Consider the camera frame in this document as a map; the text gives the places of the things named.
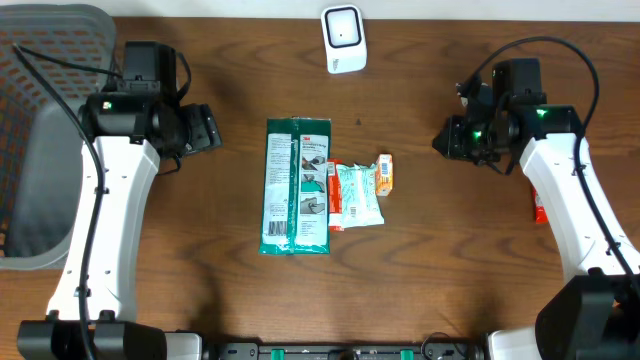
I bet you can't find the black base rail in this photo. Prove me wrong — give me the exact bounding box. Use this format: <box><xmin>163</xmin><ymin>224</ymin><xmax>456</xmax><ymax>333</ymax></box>
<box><xmin>206</xmin><ymin>337</ymin><xmax>489</xmax><ymax>360</ymax></box>

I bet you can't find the white green snack packet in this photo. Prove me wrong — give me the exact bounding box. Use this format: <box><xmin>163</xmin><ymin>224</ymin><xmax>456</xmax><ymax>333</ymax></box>
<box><xmin>259</xmin><ymin>117</ymin><xmax>331</xmax><ymax>256</ymax></box>

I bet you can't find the black cable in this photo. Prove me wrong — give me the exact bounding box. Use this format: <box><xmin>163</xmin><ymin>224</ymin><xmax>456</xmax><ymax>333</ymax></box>
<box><xmin>455</xmin><ymin>35</ymin><xmax>640</xmax><ymax>301</ymax></box>
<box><xmin>12</xmin><ymin>42</ymin><xmax>194</xmax><ymax>360</ymax></box>

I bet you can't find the left black cable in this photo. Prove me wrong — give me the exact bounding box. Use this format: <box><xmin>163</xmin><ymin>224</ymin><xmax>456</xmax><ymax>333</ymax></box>
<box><xmin>12</xmin><ymin>42</ymin><xmax>194</xmax><ymax>360</ymax></box>

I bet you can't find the grey plastic mesh basket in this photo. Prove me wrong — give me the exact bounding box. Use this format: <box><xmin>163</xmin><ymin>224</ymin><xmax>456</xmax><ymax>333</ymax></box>
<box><xmin>1</xmin><ymin>3</ymin><xmax>116</xmax><ymax>270</ymax></box>

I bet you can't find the small orange snack packet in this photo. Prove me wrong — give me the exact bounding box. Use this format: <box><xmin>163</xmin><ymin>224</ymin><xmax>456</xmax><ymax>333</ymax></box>
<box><xmin>375</xmin><ymin>154</ymin><xmax>394</xmax><ymax>196</ymax></box>

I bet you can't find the small red snack packet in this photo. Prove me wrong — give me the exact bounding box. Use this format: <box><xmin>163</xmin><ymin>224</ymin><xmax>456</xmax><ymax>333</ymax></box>
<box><xmin>328</xmin><ymin>158</ymin><xmax>344</xmax><ymax>232</ymax></box>

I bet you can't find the white barcode scanner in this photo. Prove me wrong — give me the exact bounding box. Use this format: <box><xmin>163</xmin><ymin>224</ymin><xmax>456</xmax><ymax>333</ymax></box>
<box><xmin>320</xmin><ymin>4</ymin><xmax>368</xmax><ymax>75</ymax></box>

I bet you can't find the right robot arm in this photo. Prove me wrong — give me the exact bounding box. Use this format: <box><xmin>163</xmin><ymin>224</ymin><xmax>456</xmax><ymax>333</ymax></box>
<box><xmin>433</xmin><ymin>58</ymin><xmax>639</xmax><ymax>359</ymax></box>

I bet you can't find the light green snack packet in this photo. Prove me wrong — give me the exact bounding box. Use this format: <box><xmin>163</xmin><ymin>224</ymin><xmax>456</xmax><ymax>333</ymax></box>
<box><xmin>337</xmin><ymin>164</ymin><xmax>384</xmax><ymax>228</ymax></box>

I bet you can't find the large red snack bag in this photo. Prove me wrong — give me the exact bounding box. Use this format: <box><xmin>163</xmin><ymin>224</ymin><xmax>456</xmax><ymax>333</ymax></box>
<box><xmin>532</xmin><ymin>188</ymin><xmax>548</xmax><ymax>224</ymax></box>

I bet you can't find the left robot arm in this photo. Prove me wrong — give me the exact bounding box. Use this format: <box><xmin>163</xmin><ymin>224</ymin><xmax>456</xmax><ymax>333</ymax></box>
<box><xmin>17</xmin><ymin>41</ymin><xmax>222</xmax><ymax>360</ymax></box>

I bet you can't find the right black cable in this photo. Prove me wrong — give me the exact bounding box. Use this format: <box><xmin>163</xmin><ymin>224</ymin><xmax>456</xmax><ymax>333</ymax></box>
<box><xmin>455</xmin><ymin>35</ymin><xmax>640</xmax><ymax>301</ymax></box>

